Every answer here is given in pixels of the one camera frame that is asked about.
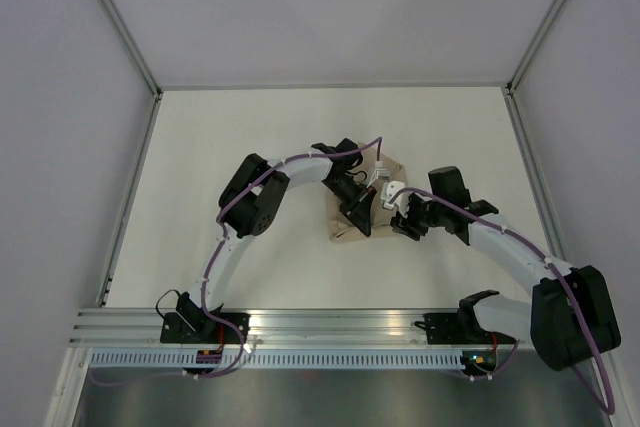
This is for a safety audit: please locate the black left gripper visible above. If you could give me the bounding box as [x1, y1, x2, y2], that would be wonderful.
[323, 176, 377, 239]

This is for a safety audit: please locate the beige cloth napkin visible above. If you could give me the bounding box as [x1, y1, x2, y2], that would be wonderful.
[323, 138, 407, 244]

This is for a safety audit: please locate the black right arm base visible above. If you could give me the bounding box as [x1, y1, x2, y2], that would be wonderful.
[413, 311, 515, 346]

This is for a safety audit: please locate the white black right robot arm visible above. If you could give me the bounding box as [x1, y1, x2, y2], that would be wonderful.
[381, 166, 621, 371]

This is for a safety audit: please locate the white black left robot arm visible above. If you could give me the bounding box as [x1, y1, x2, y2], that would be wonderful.
[169, 137, 382, 343]

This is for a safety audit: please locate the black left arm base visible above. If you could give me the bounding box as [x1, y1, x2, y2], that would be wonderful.
[154, 289, 251, 345]

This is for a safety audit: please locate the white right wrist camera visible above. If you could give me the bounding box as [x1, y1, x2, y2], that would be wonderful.
[380, 181, 410, 216]

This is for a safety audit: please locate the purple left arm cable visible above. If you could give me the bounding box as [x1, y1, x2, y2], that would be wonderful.
[89, 135, 385, 388]

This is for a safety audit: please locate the aluminium rear frame bar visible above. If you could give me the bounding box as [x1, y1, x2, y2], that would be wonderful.
[159, 81, 509, 92]

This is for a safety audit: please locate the aluminium table edge rail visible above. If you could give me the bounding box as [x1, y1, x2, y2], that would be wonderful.
[93, 90, 164, 308]

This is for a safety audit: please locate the aluminium front mounting rail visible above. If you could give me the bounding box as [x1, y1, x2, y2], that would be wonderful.
[69, 307, 616, 348]

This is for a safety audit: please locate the white slotted cable duct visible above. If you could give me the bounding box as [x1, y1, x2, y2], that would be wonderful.
[90, 348, 464, 371]

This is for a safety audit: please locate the aluminium right frame post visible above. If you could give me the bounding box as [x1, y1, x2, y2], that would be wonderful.
[503, 0, 569, 96]

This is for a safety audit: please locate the aluminium frame post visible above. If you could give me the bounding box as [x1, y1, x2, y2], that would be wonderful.
[503, 0, 569, 96]
[97, 0, 162, 99]

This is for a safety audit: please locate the aluminium left frame post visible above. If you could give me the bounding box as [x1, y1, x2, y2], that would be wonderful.
[97, 0, 162, 99]

